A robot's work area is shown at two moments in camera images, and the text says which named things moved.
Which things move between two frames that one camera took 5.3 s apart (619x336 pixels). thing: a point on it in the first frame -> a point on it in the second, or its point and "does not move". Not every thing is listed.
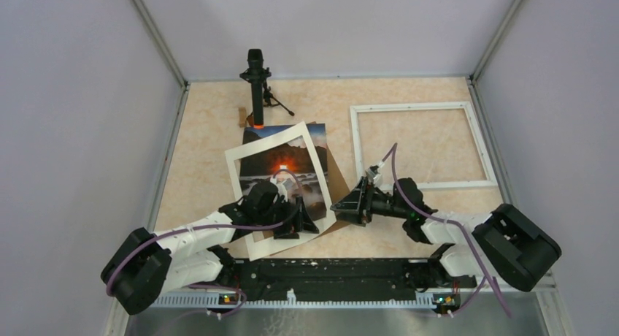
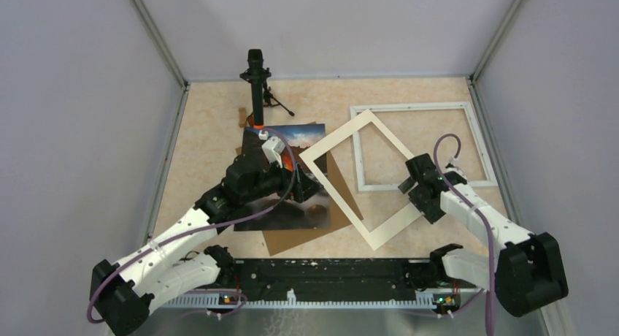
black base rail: x=343 y=275 does not move
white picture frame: x=490 y=179 does not move
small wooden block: x=242 y=118 does not move
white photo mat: x=238 y=153 -> x=387 y=230
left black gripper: x=300 y=222 -> x=306 y=187
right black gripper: x=356 y=207 -> x=430 y=211
